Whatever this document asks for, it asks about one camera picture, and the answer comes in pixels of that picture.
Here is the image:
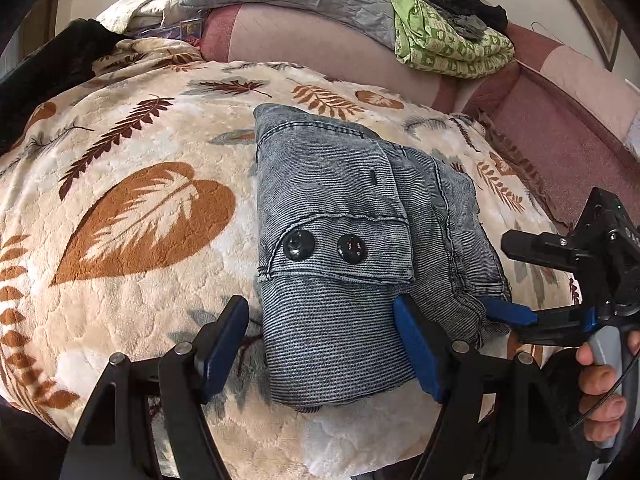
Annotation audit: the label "grey denim pants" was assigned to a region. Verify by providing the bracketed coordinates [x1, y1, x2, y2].
[254, 104, 511, 411]

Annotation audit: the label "black clothing pile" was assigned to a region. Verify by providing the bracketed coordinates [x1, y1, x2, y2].
[424, 0, 508, 42]

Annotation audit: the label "person right hand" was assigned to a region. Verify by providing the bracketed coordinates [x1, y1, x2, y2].
[576, 342, 627, 443]

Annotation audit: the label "brown fringed sofa cover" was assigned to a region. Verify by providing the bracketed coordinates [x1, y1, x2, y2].
[477, 110, 574, 234]

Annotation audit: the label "green patterned folded cloth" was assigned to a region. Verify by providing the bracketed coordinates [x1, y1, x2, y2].
[390, 0, 515, 79]

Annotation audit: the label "black jacket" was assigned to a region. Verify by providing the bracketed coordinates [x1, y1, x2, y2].
[0, 18, 126, 153]

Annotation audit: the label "purple patterned item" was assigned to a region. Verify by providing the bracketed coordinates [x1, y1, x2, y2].
[134, 18, 204, 48]

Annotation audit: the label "cream cloth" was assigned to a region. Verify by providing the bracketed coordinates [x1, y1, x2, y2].
[96, 0, 198, 34]

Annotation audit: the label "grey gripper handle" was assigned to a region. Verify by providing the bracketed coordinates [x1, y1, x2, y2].
[588, 325, 639, 462]

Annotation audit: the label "black cable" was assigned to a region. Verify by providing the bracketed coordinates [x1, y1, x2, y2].
[569, 349, 640, 430]

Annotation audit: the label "framed wall picture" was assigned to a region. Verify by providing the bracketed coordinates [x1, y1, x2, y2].
[570, 0, 622, 72]

